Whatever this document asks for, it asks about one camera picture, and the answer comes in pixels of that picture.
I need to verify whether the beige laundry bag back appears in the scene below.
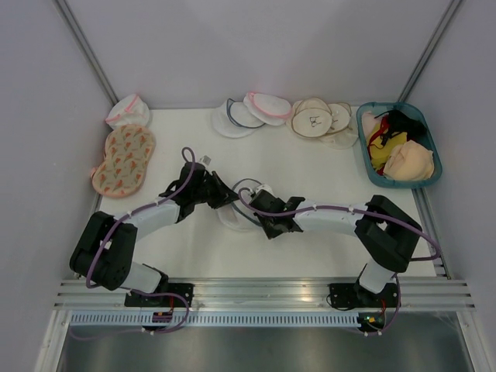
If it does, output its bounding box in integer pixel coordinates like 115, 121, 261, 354
319, 102, 359, 150

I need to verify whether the blue-trimmed white mesh laundry bag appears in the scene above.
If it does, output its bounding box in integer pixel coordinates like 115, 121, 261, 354
216, 178, 262, 232

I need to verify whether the pink-trimmed mesh bag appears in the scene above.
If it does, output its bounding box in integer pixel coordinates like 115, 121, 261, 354
243, 91, 292, 126
105, 94, 151, 129

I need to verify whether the peach bra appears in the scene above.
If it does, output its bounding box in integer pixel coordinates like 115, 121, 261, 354
384, 140, 435, 181

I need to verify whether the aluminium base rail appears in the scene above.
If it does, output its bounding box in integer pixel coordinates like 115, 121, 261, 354
53, 277, 475, 312

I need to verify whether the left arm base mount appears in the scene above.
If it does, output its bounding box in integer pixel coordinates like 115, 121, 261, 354
124, 283, 195, 308

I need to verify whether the yellow bra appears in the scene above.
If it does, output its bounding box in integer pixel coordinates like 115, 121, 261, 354
367, 126, 408, 171

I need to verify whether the teal plastic basket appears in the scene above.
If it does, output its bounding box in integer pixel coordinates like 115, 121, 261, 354
356, 102, 443, 189

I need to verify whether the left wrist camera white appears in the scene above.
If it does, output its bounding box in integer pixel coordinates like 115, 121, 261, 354
199, 155, 212, 167

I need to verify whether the beige laundry bag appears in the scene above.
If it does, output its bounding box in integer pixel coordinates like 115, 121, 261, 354
287, 98, 332, 139
319, 102, 359, 150

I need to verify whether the white slotted cable duct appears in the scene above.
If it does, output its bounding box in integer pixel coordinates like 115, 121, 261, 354
70, 311, 384, 328

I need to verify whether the pale pink bra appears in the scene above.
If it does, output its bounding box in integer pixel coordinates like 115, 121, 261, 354
361, 111, 388, 141

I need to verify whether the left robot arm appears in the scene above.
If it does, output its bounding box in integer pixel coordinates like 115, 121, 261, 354
69, 162, 238, 307

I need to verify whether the right corner aluminium profile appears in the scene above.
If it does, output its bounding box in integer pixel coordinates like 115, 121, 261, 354
397, 0, 464, 102

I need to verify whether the black bra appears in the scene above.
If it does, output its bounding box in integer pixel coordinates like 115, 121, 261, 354
376, 109, 427, 140

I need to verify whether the corner aluminium profile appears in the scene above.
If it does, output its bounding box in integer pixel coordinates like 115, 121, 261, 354
53, 0, 118, 105
397, 0, 464, 102

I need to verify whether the floral patterned laundry bag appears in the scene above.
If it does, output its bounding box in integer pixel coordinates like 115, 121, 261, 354
91, 124, 156, 198

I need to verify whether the left corner aluminium profile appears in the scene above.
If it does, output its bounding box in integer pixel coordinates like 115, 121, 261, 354
53, 0, 118, 105

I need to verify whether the beige laundry bag front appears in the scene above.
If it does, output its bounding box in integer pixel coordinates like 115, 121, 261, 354
287, 98, 332, 139

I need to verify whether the blue-trimmed mesh bag centre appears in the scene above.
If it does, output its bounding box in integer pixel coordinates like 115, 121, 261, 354
210, 98, 265, 139

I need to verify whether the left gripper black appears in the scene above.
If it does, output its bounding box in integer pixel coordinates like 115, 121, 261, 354
192, 170, 239, 209

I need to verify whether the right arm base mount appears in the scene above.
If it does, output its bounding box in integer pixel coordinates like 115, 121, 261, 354
325, 283, 374, 312

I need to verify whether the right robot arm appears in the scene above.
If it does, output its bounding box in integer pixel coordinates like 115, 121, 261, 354
246, 189, 422, 310

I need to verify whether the pink-trimmed mesh bag centre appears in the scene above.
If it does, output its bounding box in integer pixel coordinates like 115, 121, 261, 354
243, 91, 292, 126

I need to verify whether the pink-trimmed mesh bag left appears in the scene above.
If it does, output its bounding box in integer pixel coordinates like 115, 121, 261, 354
105, 94, 151, 129

